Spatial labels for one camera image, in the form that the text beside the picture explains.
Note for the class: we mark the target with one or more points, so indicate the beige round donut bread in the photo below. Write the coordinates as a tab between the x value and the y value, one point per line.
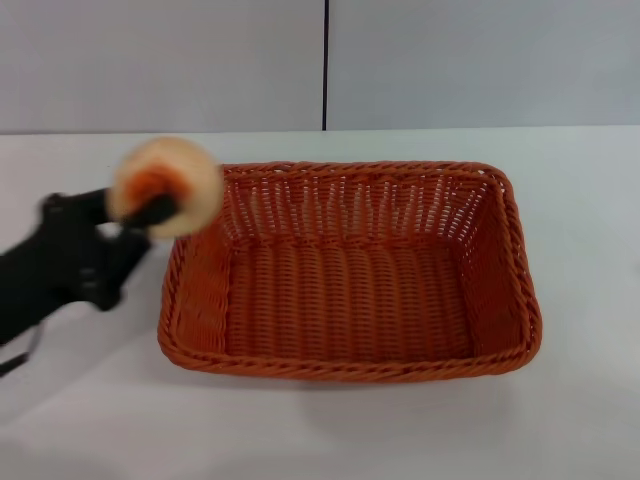
200	185

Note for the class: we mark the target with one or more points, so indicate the orange woven rectangular basket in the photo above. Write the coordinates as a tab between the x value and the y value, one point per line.
350	280

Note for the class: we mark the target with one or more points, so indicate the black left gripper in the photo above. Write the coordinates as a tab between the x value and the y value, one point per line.
75	255

